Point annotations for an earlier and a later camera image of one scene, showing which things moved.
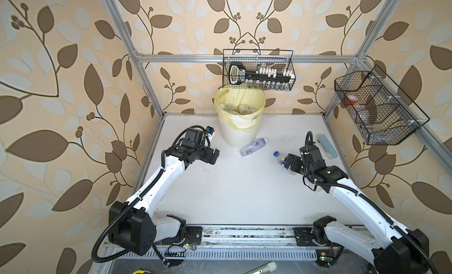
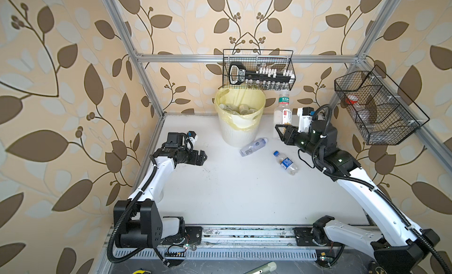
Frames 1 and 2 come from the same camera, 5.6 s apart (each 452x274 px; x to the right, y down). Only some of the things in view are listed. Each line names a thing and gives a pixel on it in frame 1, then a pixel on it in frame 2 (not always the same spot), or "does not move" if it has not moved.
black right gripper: (289, 159) → (291, 133)
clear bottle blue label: (281, 160) does not move
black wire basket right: (384, 114) does not move
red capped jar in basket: (352, 99) does not move
